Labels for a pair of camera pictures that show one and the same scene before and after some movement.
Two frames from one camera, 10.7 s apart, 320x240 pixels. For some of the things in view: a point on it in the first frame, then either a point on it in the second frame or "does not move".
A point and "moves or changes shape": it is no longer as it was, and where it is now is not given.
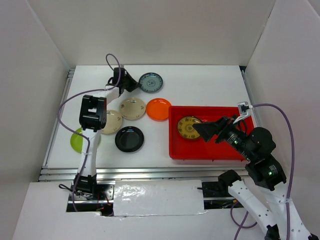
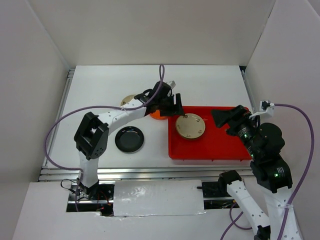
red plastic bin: x=181 y=148 does not move
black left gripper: x=134 y=84 -> x=178 y=109
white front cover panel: x=158 y=197 does not move
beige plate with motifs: x=114 y=120 moves or changes shape
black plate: x=129 y=139 does not move
